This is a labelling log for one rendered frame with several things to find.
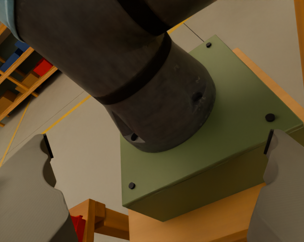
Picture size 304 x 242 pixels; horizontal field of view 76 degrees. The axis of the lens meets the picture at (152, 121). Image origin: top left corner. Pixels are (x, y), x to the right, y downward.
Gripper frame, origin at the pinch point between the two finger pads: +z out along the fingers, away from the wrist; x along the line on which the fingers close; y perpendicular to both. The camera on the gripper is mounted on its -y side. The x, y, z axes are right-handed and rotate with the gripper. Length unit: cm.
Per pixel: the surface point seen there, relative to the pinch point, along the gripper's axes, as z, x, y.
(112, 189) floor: 104, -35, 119
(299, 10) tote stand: 58, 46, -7
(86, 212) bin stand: 20.5, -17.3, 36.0
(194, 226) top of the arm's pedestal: 5.7, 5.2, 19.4
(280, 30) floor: 154, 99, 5
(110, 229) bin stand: 21, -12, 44
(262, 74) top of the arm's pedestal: 22.7, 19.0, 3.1
